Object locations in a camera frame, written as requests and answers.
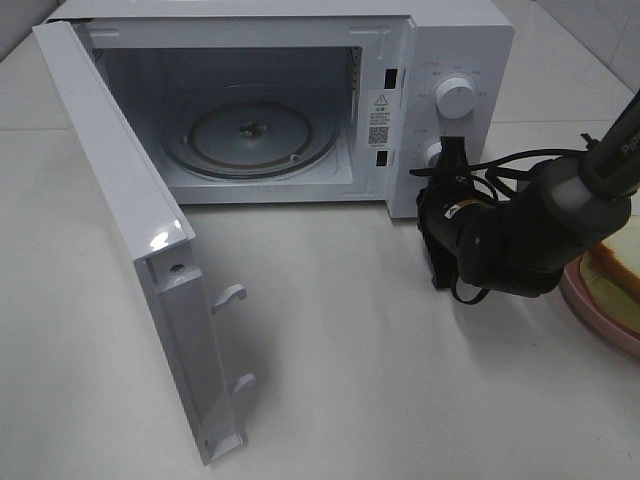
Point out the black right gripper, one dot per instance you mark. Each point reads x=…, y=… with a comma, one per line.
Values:
x=450, y=211

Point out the pink round plate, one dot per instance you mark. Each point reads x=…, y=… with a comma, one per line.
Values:
x=578, y=298

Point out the white bread sandwich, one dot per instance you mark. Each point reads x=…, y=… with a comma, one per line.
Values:
x=610, y=273

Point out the white microwave door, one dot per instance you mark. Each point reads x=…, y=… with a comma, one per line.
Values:
x=158, y=239

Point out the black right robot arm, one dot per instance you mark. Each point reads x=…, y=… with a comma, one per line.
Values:
x=512, y=224

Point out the lower white timer knob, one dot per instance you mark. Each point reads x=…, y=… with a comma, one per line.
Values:
x=432, y=154

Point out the upper white power knob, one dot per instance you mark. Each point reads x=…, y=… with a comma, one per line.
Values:
x=455, y=97

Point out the glass microwave turntable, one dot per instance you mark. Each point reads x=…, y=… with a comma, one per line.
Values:
x=252, y=131

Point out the white microwave oven body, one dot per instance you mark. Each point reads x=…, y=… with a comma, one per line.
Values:
x=383, y=60

